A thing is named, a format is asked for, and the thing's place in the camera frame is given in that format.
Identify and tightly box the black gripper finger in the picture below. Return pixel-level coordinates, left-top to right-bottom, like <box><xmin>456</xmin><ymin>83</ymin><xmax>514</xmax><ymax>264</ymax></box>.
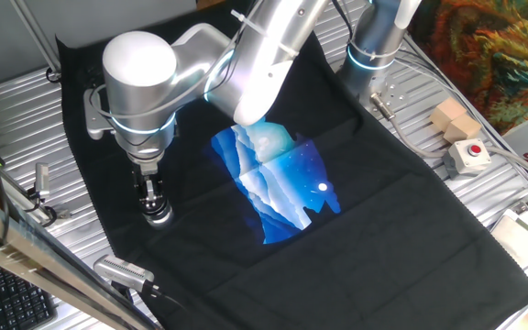
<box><xmin>134</xmin><ymin>179</ymin><xmax>151</xmax><ymax>211</ymax></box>
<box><xmin>149</xmin><ymin>178</ymin><xmax>167</xmax><ymax>211</ymax></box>

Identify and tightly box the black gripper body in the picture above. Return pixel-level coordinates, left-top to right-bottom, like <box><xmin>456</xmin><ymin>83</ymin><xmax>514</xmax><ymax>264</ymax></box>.
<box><xmin>129</xmin><ymin>157</ymin><xmax>165</xmax><ymax>184</ymax></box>

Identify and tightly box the clear glass jar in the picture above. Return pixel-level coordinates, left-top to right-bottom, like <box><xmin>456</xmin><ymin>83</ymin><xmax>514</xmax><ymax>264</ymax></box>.
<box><xmin>142</xmin><ymin>203</ymin><xmax>175</xmax><ymax>228</ymax></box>

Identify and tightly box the black keyboard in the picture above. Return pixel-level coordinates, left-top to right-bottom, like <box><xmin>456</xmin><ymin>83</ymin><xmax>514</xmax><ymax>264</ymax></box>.
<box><xmin>0</xmin><ymin>258</ymin><xmax>60</xmax><ymax>330</ymax></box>

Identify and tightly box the thin metal rod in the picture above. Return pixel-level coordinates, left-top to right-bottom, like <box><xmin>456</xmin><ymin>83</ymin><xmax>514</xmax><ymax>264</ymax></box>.
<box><xmin>8</xmin><ymin>0</ymin><xmax>62</xmax><ymax>75</ymax></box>

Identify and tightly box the black cloth with blue print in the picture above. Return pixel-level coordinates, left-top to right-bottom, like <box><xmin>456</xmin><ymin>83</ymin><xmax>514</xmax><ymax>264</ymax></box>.
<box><xmin>56</xmin><ymin>0</ymin><xmax>528</xmax><ymax>330</ymax></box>

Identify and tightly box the light wooden block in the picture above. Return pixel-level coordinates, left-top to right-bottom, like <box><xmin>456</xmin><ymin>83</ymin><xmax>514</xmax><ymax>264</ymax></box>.
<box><xmin>443</xmin><ymin>113</ymin><xmax>483</xmax><ymax>145</ymax></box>
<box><xmin>429</xmin><ymin>96</ymin><xmax>468</xmax><ymax>132</ymax></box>

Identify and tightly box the grey emergency stop button box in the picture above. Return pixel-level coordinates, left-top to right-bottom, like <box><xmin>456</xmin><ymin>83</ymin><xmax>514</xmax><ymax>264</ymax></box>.
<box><xmin>442</xmin><ymin>137</ymin><xmax>493</xmax><ymax>180</ymax></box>

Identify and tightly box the colourful painted cloth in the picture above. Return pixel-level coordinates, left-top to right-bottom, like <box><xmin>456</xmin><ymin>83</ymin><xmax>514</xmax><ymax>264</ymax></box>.
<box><xmin>407</xmin><ymin>0</ymin><xmax>528</xmax><ymax>136</ymax></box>

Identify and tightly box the white flat device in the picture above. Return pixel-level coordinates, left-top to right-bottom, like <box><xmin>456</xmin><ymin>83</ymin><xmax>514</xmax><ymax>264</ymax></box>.
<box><xmin>489</xmin><ymin>201</ymin><xmax>528</xmax><ymax>277</ymax></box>

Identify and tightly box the silver camera with label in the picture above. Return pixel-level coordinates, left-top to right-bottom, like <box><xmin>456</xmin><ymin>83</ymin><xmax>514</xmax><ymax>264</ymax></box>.
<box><xmin>93</xmin><ymin>254</ymin><xmax>157</xmax><ymax>295</ymax></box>

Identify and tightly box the small silver camera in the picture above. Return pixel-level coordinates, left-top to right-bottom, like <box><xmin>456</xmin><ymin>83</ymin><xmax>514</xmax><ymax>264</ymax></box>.
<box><xmin>33</xmin><ymin>161</ymin><xmax>51</xmax><ymax>201</ymax></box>

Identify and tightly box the black camera cable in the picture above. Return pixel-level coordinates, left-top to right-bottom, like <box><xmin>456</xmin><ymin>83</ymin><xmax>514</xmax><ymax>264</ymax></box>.
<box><xmin>144</xmin><ymin>281</ymin><xmax>194</xmax><ymax>320</ymax></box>

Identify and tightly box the aluminium frame beam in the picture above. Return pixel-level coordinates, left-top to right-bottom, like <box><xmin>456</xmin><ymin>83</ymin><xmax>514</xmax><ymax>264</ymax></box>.
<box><xmin>0</xmin><ymin>184</ymin><xmax>158</xmax><ymax>330</ymax></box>

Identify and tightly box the grey emergency stop cable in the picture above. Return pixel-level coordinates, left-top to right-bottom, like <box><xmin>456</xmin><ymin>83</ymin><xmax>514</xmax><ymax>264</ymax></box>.
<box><xmin>368</xmin><ymin>91</ymin><xmax>528</xmax><ymax>185</ymax></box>

